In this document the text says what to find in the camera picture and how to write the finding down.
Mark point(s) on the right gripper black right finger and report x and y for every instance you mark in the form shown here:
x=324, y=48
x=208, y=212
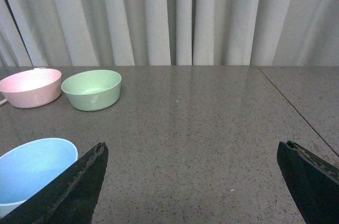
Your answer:
x=311, y=181

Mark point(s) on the pink plastic bowl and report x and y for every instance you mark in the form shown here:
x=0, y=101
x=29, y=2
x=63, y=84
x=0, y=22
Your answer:
x=31, y=88

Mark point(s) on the green plastic bowl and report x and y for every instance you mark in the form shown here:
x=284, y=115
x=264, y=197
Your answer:
x=93, y=90

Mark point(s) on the white pleated curtain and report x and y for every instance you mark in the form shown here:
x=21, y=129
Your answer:
x=169, y=32

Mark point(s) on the blue plastic bowl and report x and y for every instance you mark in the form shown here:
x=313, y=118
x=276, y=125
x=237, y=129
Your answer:
x=28, y=168

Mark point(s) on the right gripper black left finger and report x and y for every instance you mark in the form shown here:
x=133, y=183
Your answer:
x=71, y=197

